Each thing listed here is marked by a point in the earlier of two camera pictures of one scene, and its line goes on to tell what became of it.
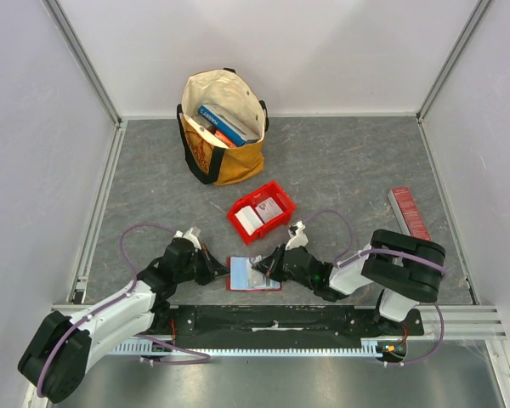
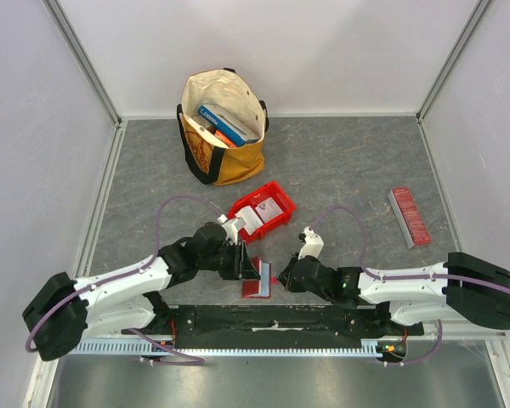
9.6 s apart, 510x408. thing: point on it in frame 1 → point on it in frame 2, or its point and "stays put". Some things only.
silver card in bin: x=269 y=210 stays put
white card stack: x=249 y=219 stays put
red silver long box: x=407 y=212 stays put
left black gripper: x=212 y=268 → x=240 y=266
